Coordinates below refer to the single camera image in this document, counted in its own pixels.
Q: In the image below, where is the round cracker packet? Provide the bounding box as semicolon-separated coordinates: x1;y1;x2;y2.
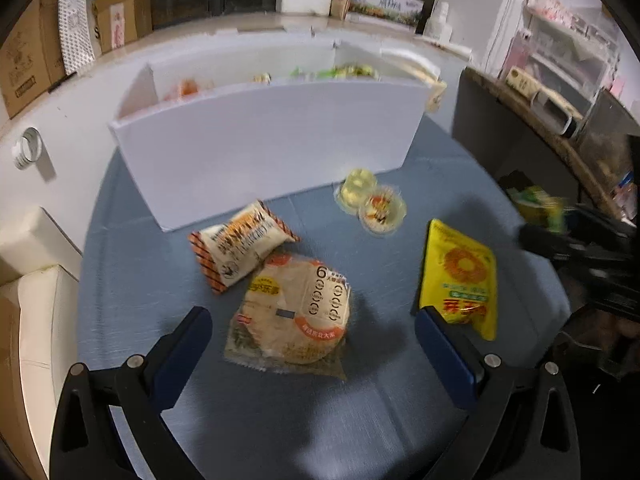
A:
223;252;353;382

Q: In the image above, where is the jelly cup with printed lid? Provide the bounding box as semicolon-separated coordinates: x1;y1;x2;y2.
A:
357;185;408;237

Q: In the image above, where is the white orange-striped snack packet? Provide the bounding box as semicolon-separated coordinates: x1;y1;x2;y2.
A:
188;199;301;296

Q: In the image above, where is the blue grey table cover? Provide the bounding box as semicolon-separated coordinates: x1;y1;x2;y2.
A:
75;110;572;480

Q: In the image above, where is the printed landscape carton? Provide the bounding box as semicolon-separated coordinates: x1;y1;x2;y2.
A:
347;0;426;27

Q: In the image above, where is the yellow snack packet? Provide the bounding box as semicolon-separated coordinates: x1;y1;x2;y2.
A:
411;218;499;341

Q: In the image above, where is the pale green snack packet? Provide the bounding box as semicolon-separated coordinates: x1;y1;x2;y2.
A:
506;185;571;233

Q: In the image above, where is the white grey device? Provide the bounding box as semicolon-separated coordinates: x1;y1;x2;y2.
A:
529;87;586;140

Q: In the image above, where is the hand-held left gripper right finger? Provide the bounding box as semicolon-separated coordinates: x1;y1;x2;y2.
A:
414;306;582;480

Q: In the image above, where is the clear yellow jelly cup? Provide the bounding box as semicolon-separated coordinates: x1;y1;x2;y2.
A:
334;169;381;213

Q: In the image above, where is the polka-dot paper bag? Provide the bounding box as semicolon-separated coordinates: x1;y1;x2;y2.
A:
56;0;97;77

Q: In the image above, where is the cream sofa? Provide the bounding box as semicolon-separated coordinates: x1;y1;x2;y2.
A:
0;205;86;480

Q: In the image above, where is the white plastic bottle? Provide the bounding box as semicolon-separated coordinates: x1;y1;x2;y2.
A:
424;2;453;43

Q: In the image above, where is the large cardboard box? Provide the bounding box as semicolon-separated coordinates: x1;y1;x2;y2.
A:
0;0;68;120

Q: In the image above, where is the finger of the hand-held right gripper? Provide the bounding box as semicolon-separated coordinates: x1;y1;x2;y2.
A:
517;223;631;265
565;202;640;237

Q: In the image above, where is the white tape roll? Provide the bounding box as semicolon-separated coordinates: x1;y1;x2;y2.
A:
12;127;46;170

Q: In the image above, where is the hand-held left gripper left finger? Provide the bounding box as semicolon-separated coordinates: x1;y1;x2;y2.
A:
49;306;214;480

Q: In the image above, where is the large green snack packet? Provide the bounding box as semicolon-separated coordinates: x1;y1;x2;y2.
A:
317;62;380;81

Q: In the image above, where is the open cardboard box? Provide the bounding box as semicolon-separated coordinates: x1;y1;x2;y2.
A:
94;0;154;55

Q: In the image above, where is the clear storage rack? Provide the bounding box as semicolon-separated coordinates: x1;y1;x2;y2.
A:
497;0;623;111

